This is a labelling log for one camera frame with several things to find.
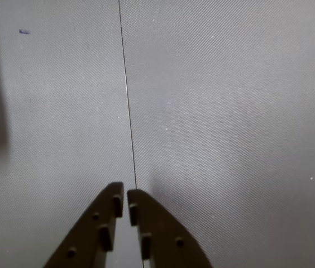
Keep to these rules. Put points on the grey textured mat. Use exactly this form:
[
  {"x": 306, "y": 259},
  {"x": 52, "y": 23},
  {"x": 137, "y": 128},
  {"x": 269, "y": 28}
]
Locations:
[{"x": 62, "y": 111}]

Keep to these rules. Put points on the grey mat with chalk square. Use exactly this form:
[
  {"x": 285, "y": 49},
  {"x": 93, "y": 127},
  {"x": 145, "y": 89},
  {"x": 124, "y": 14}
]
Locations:
[{"x": 230, "y": 111}]

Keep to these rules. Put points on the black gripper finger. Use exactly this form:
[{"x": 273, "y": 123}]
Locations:
[
  {"x": 90, "y": 234},
  {"x": 168, "y": 240}
]

